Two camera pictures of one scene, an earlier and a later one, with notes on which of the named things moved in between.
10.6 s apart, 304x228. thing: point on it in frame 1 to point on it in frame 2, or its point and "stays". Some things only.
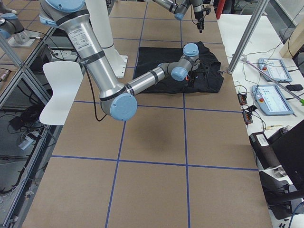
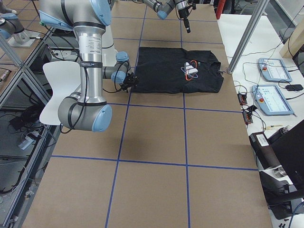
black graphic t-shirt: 208,77 stays
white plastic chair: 63,77 stays
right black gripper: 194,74 to 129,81
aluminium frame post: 260,8 stays
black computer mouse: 295,87 stays
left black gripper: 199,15 to 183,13
